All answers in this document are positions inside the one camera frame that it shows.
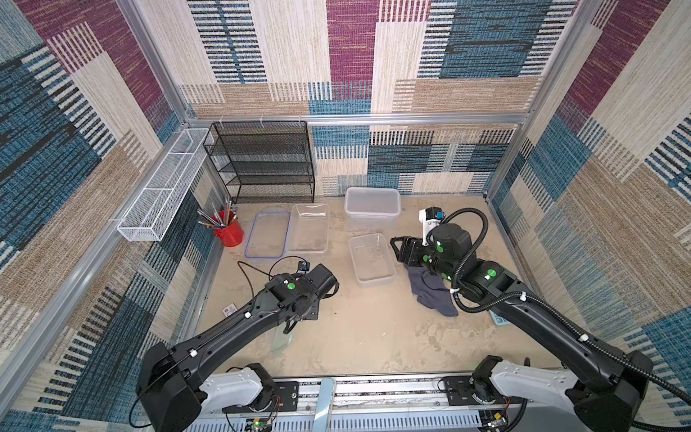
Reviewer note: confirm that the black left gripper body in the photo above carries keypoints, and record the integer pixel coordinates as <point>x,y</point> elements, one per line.
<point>314,313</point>

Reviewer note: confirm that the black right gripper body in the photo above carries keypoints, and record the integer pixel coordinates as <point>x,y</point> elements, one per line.
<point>408,252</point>

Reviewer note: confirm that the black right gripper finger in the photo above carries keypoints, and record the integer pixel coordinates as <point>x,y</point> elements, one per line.
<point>404,247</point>
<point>415,258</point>

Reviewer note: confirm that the clear lunch box base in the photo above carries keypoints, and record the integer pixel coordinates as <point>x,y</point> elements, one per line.
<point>372,260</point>

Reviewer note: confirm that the grey cleaning cloth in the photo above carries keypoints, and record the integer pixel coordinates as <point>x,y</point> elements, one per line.
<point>430,291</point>

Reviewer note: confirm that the green-rimmed lunch box lid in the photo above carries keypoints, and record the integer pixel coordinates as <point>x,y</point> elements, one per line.
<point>283,338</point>

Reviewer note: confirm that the blue-rimmed clear lid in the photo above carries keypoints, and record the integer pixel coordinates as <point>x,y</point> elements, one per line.
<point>267,236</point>

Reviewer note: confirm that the blue-rimmed clear lunch box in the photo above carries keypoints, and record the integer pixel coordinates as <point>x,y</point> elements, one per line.
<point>308,231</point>

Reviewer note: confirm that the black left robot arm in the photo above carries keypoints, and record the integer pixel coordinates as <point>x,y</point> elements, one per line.
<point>171,385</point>

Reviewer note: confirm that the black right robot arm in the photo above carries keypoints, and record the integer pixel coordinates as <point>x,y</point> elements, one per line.
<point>609,385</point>

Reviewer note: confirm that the clear far lunch box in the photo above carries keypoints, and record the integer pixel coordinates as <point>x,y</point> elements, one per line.
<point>372,208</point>

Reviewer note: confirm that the small red white card box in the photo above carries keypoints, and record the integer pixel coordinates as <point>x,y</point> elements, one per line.
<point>229,310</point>

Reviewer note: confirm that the red pencil cup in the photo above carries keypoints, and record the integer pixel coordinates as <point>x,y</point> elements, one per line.
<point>231,235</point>

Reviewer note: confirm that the light blue calculator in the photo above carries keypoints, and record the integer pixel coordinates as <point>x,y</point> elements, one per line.
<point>499,321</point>

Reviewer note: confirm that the pens in red cup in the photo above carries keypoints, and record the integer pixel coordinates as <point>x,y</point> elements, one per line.
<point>218,219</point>

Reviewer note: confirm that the black mesh shelf rack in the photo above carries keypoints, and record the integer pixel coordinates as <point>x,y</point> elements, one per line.
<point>263,162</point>

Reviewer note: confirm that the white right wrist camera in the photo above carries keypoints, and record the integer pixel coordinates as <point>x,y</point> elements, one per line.
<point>430,218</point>

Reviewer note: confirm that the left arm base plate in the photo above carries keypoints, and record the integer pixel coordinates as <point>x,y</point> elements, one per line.
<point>282,396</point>

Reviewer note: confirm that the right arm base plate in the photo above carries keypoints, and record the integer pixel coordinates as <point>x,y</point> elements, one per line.
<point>461,390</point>

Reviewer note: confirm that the aluminium front rail frame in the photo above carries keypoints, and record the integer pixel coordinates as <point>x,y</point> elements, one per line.
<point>408,402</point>

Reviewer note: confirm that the white wire wall basket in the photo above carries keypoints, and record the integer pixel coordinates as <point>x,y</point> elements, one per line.
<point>155,207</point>

